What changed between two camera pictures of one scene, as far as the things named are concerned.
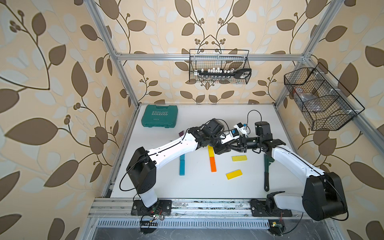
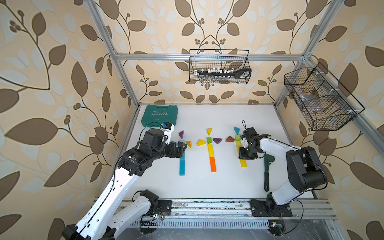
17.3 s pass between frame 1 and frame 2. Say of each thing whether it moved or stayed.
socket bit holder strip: stayed
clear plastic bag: stayed
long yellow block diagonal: stayed
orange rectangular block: stayed
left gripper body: moved
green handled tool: stayed
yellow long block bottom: moved
